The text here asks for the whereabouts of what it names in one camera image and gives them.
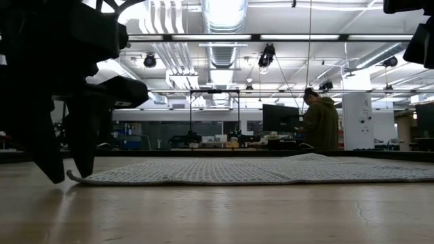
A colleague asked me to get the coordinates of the silver ceiling duct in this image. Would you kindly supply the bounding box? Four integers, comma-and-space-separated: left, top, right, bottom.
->
201, 0, 249, 70

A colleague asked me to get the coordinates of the white pillar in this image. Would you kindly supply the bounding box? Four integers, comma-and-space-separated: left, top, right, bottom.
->
341, 91, 376, 151

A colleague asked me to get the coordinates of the black computer monitor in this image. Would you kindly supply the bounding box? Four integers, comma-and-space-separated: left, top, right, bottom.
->
262, 104, 301, 134
414, 101, 434, 139

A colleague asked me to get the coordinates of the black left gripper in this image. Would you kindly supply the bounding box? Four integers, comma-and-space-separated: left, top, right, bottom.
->
0, 54, 150, 184

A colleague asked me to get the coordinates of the grey waffle microfiber towel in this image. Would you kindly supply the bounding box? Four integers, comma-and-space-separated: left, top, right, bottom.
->
66, 152, 434, 186

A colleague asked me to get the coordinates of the black ceiling camera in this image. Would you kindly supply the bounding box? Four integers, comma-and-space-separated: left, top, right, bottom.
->
317, 79, 334, 92
142, 53, 158, 69
257, 43, 277, 68
382, 55, 399, 68

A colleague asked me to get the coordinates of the black overhead light bar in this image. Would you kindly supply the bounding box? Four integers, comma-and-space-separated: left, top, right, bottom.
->
127, 33, 415, 43

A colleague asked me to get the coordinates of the black hanging cable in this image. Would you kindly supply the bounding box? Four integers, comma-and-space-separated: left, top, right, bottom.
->
305, 0, 313, 89

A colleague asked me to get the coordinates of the blue storage cabinet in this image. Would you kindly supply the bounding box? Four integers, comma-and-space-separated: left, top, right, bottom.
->
113, 121, 143, 150

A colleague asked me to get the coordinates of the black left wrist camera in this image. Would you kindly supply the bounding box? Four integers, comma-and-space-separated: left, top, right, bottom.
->
69, 0, 130, 64

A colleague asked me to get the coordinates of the black metal table frame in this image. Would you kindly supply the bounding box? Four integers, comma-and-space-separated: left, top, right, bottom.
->
0, 148, 434, 164

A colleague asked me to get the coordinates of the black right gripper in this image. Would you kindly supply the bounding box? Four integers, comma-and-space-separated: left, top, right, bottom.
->
402, 16, 434, 70

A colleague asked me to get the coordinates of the person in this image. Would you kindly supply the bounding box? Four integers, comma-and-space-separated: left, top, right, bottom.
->
297, 87, 340, 152

